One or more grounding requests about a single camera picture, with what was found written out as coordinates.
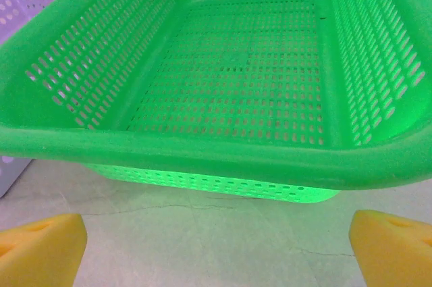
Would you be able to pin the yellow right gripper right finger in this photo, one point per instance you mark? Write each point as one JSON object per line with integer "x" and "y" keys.
{"x": 395, "y": 253}

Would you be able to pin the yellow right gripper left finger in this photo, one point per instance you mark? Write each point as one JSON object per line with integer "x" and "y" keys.
{"x": 40, "y": 253}

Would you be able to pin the green plastic basket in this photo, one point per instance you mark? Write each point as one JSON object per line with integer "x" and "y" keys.
{"x": 216, "y": 155}

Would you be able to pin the purple plastic basket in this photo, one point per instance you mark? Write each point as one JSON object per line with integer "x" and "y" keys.
{"x": 20, "y": 3}

